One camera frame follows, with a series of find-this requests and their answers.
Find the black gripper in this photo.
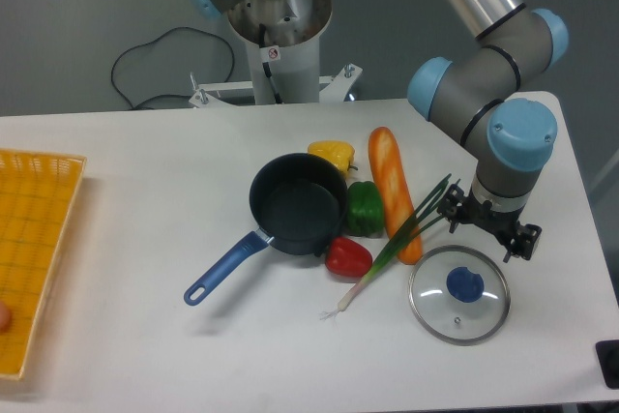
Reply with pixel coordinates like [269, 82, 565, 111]
[437, 181, 542, 263]

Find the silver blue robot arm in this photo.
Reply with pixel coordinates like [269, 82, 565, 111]
[192, 0, 569, 259]

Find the green onion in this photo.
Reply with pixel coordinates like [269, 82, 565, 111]
[320, 173, 452, 320]

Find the glass lid blue knob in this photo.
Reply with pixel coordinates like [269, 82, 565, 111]
[408, 245, 511, 346]

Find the orange baguette bread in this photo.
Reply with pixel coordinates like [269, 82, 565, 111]
[368, 127, 415, 239]

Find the green bell pepper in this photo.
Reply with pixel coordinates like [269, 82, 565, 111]
[346, 181, 385, 237]

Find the red bell pepper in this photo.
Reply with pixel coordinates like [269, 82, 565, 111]
[325, 237, 373, 278]

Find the yellow bell pepper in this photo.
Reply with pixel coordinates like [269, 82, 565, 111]
[307, 140, 357, 178]

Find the black object table edge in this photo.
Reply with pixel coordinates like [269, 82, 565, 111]
[595, 339, 619, 390]

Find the yellow woven basket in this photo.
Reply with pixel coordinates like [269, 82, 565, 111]
[1, 149, 87, 380]

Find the dark saucepan blue handle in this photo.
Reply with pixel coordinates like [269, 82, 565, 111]
[184, 153, 348, 306]

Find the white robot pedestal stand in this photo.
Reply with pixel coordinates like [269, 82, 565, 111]
[187, 0, 365, 108]

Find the black floor cable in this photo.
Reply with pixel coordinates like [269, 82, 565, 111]
[109, 26, 236, 111]

